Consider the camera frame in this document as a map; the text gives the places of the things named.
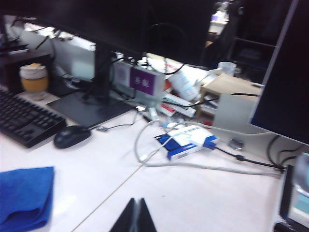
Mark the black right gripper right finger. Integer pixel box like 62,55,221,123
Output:
139,198,157,232

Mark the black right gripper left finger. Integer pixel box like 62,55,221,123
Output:
110,198,136,232

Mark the blue microfiber rag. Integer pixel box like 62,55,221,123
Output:
0,166,56,232

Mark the blue and white box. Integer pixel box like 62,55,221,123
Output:
154,130,211,160

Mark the black computer mouse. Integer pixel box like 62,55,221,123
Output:
53,125,92,149

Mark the green and white small box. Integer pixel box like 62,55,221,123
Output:
148,106,160,121

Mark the red and white box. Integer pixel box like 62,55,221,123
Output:
160,95,197,118

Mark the black monitor stand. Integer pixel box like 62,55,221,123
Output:
47,43,136,128

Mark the metal partition clamp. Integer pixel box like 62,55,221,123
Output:
228,138,244,149

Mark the white nameplate with purple sign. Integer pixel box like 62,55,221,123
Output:
111,61,166,97

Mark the white plastic bag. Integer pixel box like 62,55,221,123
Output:
168,65,206,101

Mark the black keyboard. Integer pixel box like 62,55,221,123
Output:
0,88,67,148

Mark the small wooden shelf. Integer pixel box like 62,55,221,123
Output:
197,73,263,119

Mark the frosted white partition panel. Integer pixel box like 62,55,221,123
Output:
20,24,97,82

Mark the yellow cup with white lid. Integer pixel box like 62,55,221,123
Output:
19,63,49,94

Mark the white mug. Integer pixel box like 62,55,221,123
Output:
217,61,239,75

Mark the dark wooden shelf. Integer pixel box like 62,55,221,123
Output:
0,43,53,93

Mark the large black AOC monitor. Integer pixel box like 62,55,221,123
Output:
250,0,309,145

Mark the grey-white cable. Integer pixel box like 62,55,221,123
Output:
134,119,283,176

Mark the black cable with ferrite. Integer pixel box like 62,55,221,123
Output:
216,144,286,170

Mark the black looping cable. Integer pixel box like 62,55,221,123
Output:
142,23,188,76

